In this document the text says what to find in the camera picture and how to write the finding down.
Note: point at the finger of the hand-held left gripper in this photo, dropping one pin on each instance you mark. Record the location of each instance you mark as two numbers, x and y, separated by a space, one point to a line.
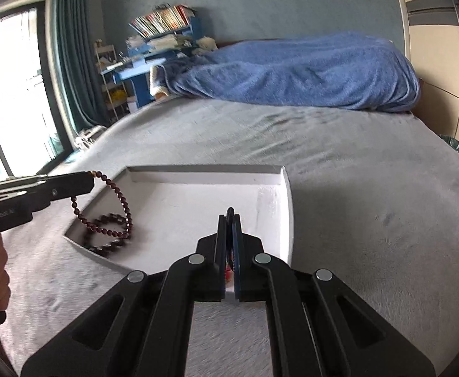
68 186

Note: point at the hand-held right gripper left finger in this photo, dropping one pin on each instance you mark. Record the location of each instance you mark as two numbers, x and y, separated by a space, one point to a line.
221 243

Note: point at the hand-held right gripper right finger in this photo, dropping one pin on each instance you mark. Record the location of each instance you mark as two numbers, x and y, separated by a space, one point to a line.
237 243

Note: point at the grey jewelry tray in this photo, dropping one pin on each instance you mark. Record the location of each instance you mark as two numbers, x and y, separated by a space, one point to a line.
182 204

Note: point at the white shelf cart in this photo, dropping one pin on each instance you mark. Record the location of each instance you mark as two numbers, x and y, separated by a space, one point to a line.
111 86

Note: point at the glass balcony door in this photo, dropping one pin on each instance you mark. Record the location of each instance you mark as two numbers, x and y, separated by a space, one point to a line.
13 86

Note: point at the blue desk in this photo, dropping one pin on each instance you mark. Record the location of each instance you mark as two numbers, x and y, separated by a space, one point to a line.
137 82

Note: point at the teal curtain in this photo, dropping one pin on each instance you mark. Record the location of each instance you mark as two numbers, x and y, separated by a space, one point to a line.
76 55

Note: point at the pile of papers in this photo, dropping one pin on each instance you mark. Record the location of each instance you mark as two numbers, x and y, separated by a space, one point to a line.
162 42

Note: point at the blue blanket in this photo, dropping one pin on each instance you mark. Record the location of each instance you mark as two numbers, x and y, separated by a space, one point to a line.
292 70

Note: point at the row of books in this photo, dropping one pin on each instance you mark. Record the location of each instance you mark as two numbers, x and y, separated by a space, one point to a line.
160 19

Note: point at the white plush toy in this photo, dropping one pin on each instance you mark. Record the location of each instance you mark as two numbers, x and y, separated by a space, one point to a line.
206 45

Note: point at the green trash bin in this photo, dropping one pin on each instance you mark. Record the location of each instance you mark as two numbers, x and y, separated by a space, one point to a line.
457 151

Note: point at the beige wardrobe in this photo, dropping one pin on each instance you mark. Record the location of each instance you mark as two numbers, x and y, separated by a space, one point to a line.
437 47

